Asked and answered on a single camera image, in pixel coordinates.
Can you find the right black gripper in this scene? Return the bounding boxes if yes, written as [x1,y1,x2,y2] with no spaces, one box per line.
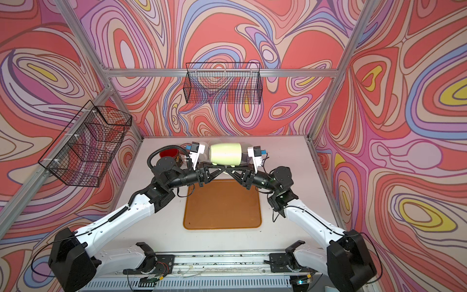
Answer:
[226,163,279,193]

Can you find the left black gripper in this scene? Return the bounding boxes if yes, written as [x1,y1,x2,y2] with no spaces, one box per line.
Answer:
[165,163,225,192]

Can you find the light green mug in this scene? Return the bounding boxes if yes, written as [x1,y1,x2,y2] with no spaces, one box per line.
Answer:
[209,143,243,166]

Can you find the black red mug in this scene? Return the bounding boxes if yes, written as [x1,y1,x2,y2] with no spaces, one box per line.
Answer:
[159,146,185,161]

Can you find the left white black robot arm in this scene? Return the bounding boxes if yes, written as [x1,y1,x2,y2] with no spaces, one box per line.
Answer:
[48,144,227,292]

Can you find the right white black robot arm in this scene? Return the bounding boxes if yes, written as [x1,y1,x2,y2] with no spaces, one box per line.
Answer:
[225,165,377,292]

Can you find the orange brown serving tray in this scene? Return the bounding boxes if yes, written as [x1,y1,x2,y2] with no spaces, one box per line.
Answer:
[183,180,262,231]

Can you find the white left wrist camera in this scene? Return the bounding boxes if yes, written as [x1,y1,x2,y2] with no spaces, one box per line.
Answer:
[186,142,207,170]

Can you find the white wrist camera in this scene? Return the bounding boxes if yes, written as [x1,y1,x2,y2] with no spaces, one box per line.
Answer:
[247,146,267,173]
[186,142,207,170]

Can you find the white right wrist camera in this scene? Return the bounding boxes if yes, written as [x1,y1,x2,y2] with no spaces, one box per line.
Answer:
[247,146,267,173]

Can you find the back black wire basket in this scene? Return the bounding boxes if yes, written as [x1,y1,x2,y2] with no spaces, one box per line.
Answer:
[183,62,263,105]

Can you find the black wire basket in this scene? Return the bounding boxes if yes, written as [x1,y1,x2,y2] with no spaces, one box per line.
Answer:
[38,100,133,187]
[183,62,263,105]

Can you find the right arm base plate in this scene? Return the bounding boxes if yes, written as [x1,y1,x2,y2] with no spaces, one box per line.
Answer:
[263,253,316,274]

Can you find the aluminium rail with vents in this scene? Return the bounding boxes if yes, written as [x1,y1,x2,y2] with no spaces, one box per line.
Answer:
[80,250,339,292]

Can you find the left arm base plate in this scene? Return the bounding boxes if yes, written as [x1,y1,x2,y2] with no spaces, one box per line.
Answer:
[123,254,175,276]

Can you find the left black wire basket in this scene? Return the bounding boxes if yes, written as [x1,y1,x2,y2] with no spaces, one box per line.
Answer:
[38,100,133,187]

